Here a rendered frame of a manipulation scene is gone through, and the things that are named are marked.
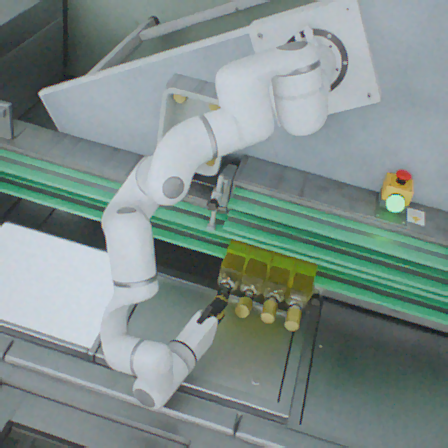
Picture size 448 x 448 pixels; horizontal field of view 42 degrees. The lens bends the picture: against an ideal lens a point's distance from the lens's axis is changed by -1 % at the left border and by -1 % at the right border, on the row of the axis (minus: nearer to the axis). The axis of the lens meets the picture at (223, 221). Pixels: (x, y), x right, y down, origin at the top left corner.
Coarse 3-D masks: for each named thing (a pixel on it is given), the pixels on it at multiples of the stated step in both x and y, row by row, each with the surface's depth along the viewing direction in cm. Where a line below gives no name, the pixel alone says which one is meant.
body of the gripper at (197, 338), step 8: (200, 312) 129; (192, 320) 127; (208, 320) 127; (216, 320) 128; (184, 328) 125; (192, 328) 125; (200, 328) 125; (208, 328) 126; (184, 336) 123; (192, 336) 124; (200, 336) 124; (208, 336) 128; (184, 344) 123; (192, 344) 123; (200, 344) 125; (208, 344) 131; (192, 352) 123; (200, 352) 128
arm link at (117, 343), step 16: (128, 288) 107; (144, 288) 107; (112, 304) 110; (128, 304) 109; (112, 320) 114; (112, 336) 115; (128, 336) 116; (112, 352) 114; (128, 352) 112; (112, 368) 116; (128, 368) 113
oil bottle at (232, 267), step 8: (232, 240) 152; (232, 248) 149; (240, 248) 150; (248, 248) 151; (232, 256) 147; (240, 256) 148; (248, 256) 151; (224, 264) 145; (232, 264) 145; (240, 264) 146; (224, 272) 143; (232, 272) 143; (240, 272) 144; (224, 280) 143; (232, 280) 142; (240, 280) 148; (232, 288) 144
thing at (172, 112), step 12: (168, 96) 147; (192, 96) 144; (204, 96) 144; (168, 108) 150; (180, 108) 155; (192, 108) 154; (204, 108) 153; (168, 120) 153; (180, 120) 157; (204, 168) 157; (216, 168) 155
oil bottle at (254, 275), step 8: (256, 248) 151; (256, 256) 149; (264, 256) 149; (248, 264) 146; (256, 264) 146; (264, 264) 147; (248, 272) 144; (256, 272) 144; (264, 272) 145; (248, 280) 142; (256, 280) 142; (264, 280) 143; (240, 288) 144; (256, 288) 142; (256, 296) 144
